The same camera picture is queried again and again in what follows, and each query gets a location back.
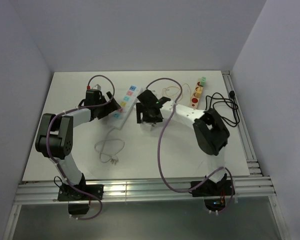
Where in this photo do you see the white multicolour power strip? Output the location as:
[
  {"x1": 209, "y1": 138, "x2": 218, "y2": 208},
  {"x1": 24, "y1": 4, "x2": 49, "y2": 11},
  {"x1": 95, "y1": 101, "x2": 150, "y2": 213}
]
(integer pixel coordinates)
[{"x1": 106, "y1": 85, "x2": 143, "y2": 130}]

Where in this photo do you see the beige red power strip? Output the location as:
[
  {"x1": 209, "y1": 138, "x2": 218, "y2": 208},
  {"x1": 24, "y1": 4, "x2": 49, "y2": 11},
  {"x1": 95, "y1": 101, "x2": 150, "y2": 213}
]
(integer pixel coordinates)
[{"x1": 188, "y1": 78, "x2": 206, "y2": 109}]

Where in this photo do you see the yellow usb charger plug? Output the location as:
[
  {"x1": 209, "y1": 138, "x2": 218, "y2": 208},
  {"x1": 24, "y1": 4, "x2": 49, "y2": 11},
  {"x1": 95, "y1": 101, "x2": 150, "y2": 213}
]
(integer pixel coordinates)
[{"x1": 194, "y1": 86, "x2": 203, "y2": 98}]

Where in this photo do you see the green usb charger plug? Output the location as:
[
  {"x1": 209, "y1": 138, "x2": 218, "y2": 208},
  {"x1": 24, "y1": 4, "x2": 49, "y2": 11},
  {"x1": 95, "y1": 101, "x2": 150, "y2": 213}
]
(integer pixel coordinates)
[{"x1": 199, "y1": 76, "x2": 207, "y2": 87}]

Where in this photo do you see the white cube socket adapter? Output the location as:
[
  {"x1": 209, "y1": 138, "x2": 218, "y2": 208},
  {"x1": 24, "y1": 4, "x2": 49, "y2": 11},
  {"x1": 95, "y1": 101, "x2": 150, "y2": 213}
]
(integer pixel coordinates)
[{"x1": 140, "y1": 122, "x2": 156, "y2": 132}]

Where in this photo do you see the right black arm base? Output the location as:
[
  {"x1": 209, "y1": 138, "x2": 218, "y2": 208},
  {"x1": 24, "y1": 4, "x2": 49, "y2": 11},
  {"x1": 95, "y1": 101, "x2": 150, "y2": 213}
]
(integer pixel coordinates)
[{"x1": 189, "y1": 173, "x2": 236, "y2": 214}]

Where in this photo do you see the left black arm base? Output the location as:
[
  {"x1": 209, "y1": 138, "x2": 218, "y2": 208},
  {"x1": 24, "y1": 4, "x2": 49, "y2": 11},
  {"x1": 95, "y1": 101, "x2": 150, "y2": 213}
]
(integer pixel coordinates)
[{"x1": 53, "y1": 175, "x2": 104, "y2": 217}]

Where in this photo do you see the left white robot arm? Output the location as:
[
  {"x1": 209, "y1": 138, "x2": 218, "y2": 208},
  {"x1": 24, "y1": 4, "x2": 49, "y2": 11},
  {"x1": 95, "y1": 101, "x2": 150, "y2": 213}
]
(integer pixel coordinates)
[{"x1": 35, "y1": 89, "x2": 120, "y2": 200}]

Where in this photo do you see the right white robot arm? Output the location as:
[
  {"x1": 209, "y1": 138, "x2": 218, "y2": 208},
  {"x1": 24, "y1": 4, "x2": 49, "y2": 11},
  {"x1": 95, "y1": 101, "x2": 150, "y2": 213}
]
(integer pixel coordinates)
[{"x1": 136, "y1": 89, "x2": 230, "y2": 183}]

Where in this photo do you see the aluminium front rail frame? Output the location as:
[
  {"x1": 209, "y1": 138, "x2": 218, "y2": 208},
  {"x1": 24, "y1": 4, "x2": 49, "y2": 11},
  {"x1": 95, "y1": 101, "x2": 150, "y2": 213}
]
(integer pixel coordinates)
[{"x1": 3, "y1": 176, "x2": 291, "y2": 240}]

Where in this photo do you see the aluminium rail frame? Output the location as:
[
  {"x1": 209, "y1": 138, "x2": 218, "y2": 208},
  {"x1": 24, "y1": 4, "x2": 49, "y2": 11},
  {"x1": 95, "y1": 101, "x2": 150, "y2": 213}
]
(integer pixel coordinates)
[
  {"x1": 3, "y1": 176, "x2": 291, "y2": 240},
  {"x1": 221, "y1": 70, "x2": 273, "y2": 181}
]

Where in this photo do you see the aluminium right rail frame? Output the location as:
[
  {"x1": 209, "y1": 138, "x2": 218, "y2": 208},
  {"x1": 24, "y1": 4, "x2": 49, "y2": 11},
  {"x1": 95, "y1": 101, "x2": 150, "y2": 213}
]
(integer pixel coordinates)
[{"x1": 221, "y1": 70, "x2": 273, "y2": 181}]

